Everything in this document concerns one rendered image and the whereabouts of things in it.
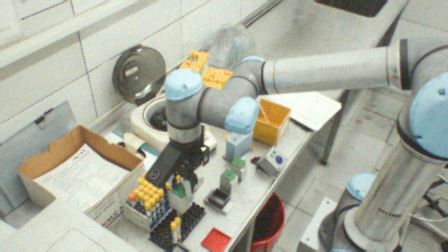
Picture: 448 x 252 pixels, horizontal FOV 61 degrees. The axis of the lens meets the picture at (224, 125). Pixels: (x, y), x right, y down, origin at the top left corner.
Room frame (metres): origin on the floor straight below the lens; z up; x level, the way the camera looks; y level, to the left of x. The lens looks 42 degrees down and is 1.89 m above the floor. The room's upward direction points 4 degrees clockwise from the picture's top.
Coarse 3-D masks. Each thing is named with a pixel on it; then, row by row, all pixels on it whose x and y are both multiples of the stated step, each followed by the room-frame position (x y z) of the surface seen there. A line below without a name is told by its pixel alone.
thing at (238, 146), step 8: (232, 136) 0.97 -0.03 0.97; (240, 136) 0.97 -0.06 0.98; (248, 136) 0.98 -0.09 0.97; (232, 144) 0.94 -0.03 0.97; (240, 144) 0.95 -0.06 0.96; (248, 144) 0.99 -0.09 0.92; (232, 152) 0.93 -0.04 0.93; (240, 152) 0.95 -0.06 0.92; (248, 152) 0.99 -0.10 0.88; (232, 160) 0.93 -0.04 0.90
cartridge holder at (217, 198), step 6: (210, 192) 0.79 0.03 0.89; (216, 192) 0.79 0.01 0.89; (222, 192) 0.78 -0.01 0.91; (204, 198) 0.76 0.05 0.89; (210, 198) 0.75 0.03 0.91; (216, 198) 0.77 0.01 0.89; (222, 198) 0.77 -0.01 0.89; (228, 198) 0.75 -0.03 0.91; (210, 204) 0.74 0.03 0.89; (216, 204) 0.74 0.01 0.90; (222, 204) 0.73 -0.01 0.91; (228, 204) 0.75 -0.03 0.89; (234, 204) 0.76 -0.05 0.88; (222, 210) 0.72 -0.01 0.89; (228, 210) 0.72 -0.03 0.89
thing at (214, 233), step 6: (210, 234) 0.64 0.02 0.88; (216, 234) 0.64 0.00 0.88; (222, 234) 0.64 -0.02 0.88; (204, 240) 0.62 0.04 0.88; (210, 240) 0.62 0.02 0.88; (216, 240) 0.62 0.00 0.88; (222, 240) 0.62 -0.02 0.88; (228, 240) 0.62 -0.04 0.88; (204, 246) 0.60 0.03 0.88; (210, 246) 0.60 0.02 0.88; (216, 246) 0.60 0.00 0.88; (222, 246) 0.60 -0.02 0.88
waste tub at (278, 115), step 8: (264, 104) 1.19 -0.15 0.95; (272, 104) 1.18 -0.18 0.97; (264, 112) 1.19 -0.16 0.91; (272, 112) 1.17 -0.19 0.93; (280, 112) 1.16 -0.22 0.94; (288, 112) 1.14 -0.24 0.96; (264, 120) 1.17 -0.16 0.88; (272, 120) 1.17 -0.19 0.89; (280, 120) 1.16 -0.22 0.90; (288, 120) 1.13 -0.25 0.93; (256, 128) 1.07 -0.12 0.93; (264, 128) 1.05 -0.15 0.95; (272, 128) 1.04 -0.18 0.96; (280, 128) 1.04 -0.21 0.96; (256, 136) 1.06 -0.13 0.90; (264, 136) 1.05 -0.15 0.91; (272, 136) 1.04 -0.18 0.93; (280, 136) 1.06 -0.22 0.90; (272, 144) 1.03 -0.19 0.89
